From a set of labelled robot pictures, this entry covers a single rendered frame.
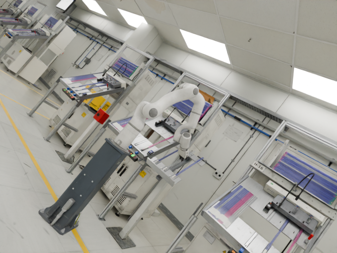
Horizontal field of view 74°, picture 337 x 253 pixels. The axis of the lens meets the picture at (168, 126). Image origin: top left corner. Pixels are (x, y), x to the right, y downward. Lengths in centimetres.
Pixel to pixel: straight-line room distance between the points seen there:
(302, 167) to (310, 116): 198
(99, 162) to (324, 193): 184
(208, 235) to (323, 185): 106
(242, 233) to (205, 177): 222
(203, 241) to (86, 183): 113
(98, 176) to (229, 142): 282
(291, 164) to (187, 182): 217
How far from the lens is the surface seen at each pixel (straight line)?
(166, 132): 259
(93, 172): 175
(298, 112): 426
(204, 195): 397
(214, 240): 219
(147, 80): 380
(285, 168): 235
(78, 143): 310
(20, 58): 637
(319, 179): 235
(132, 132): 170
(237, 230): 191
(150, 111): 166
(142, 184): 253
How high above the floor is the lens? 93
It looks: 4 degrees up
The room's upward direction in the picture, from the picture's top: 39 degrees clockwise
